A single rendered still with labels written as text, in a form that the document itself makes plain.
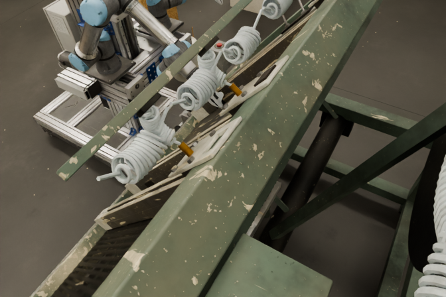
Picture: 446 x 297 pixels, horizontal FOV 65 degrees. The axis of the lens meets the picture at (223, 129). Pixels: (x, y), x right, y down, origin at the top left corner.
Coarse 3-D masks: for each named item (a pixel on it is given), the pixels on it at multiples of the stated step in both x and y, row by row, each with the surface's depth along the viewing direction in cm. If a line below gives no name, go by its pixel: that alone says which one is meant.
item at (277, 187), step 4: (276, 184) 152; (280, 184) 152; (272, 188) 151; (276, 188) 151; (272, 192) 150; (276, 192) 151; (268, 196) 149; (272, 196) 149; (268, 200) 148; (272, 200) 150; (264, 204) 146; (268, 204) 146; (264, 208) 145; (268, 208) 148; (260, 212) 144; (264, 212) 144; (256, 216) 143; (260, 216) 143; (256, 220) 142; (260, 220) 143; (252, 224) 141; (256, 224) 141; (256, 228) 142
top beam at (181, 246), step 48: (336, 0) 87; (288, 48) 84; (336, 48) 81; (288, 96) 68; (240, 144) 59; (288, 144) 65; (192, 192) 53; (240, 192) 57; (144, 240) 51; (192, 240) 50; (144, 288) 45; (192, 288) 48
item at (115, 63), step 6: (114, 54) 204; (102, 60) 201; (108, 60) 202; (114, 60) 204; (120, 60) 210; (96, 66) 206; (102, 66) 203; (108, 66) 204; (114, 66) 205; (120, 66) 209; (102, 72) 205; (108, 72) 205; (114, 72) 207
